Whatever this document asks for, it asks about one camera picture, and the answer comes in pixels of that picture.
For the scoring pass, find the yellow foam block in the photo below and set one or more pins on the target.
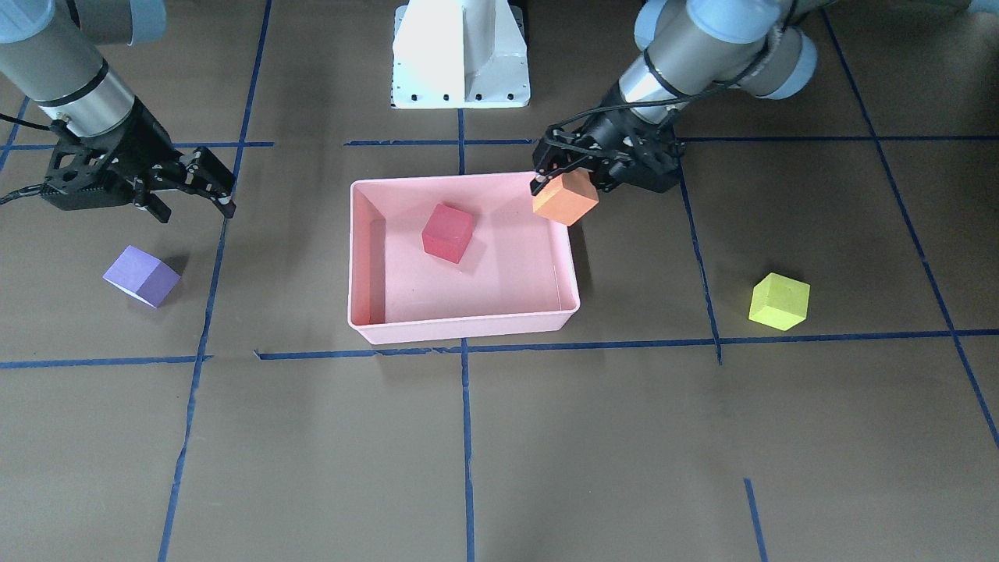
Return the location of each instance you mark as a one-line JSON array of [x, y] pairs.
[[779, 302]]

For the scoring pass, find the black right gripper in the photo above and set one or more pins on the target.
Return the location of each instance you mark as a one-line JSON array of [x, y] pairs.
[[154, 146]]

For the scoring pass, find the purple foam block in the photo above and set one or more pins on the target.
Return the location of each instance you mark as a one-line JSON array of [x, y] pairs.
[[142, 276]]

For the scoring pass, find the pink plastic bin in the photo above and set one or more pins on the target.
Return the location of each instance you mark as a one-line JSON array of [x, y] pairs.
[[517, 275]]

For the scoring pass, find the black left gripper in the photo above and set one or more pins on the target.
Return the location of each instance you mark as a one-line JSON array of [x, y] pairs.
[[618, 135]]

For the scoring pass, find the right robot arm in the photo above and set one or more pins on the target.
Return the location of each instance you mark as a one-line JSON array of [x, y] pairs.
[[50, 50]]

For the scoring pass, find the orange foam block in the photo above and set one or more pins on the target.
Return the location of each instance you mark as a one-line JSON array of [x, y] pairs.
[[567, 198]]

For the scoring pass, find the red foam block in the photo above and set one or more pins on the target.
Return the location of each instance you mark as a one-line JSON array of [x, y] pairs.
[[448, 233]]

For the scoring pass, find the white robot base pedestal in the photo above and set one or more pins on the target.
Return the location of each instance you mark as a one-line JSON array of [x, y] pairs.
[[460, 54]]

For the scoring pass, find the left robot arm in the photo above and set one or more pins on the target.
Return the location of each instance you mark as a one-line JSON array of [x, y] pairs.
[[688, 51]]

